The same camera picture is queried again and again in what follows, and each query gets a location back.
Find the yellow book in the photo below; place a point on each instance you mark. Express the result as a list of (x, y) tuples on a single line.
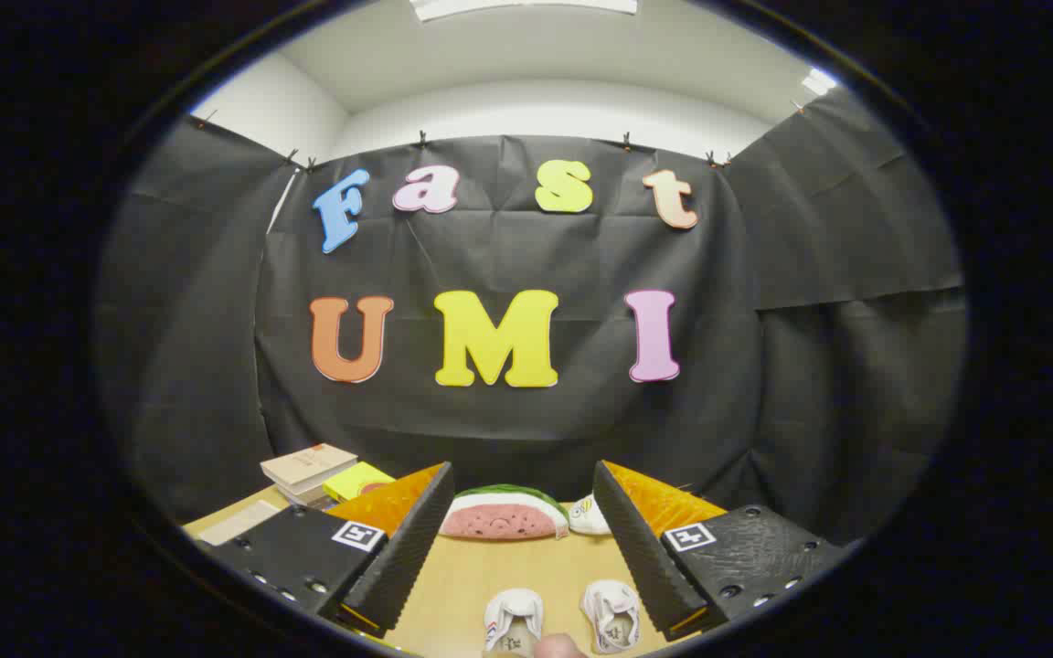
[(357, 480)]

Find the pale grey book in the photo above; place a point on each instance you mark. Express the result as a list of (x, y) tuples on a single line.
[(303, 496)]

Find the white canvas shoe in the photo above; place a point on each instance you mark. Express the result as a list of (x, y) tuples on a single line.
[(513, 614), (611, 614)]

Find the beige storage box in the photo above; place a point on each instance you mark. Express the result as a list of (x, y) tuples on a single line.
[(239, 523)]

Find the watermelon slice plush toy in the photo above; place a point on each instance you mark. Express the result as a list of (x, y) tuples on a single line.
[(501, 516)]

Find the beige book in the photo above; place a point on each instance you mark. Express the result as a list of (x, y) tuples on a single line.
[(307, 464)]

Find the ceiling light panel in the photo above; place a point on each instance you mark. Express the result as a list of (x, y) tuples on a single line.
[(526, 7), (818, 82)]

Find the white plush toy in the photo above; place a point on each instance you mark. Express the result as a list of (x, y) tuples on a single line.
[(589, 516)]

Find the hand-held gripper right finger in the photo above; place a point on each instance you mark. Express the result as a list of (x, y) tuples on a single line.
[(641, 557)]

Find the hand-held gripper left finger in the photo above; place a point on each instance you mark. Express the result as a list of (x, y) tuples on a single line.
[(403, 557)]

